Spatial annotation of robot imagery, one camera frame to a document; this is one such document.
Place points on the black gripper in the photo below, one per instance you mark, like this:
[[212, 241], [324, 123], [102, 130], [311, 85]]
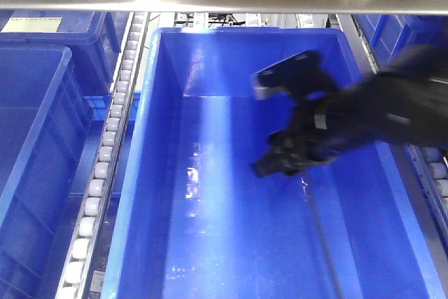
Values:
[[303, 80]]

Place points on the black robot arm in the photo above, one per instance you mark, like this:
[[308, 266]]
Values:
[[403, 103]]

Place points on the blue bin at right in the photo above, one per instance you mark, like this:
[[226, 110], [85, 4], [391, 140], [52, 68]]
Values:
[[387, 35]]

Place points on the white roller track right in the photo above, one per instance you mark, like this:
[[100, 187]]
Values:
[[430, 165]]

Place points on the white roller track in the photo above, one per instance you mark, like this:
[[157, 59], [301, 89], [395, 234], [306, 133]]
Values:
[[73, 281], [430, 165]]

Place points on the large blue target bin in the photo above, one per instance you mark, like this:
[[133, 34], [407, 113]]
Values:
[[195, 222]]

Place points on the blue bin back left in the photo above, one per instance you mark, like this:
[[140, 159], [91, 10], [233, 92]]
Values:
[[94, 37]]

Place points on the blue bin at left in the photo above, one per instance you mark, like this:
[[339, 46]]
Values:
[[44, 122]]

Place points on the white roller track left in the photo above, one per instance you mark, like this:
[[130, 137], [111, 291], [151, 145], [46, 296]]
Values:
[[73, 281]]

